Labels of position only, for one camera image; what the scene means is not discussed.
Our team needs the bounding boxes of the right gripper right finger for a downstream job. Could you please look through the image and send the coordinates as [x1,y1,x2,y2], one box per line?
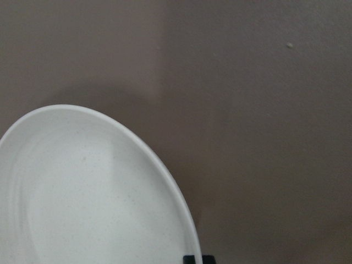
[202,255,216,264]

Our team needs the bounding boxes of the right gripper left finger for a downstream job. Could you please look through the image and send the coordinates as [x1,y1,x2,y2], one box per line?
[183,255,196,264]

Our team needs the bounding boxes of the cream round plate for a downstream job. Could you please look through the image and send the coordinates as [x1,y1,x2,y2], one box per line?
[1,104,202,263]

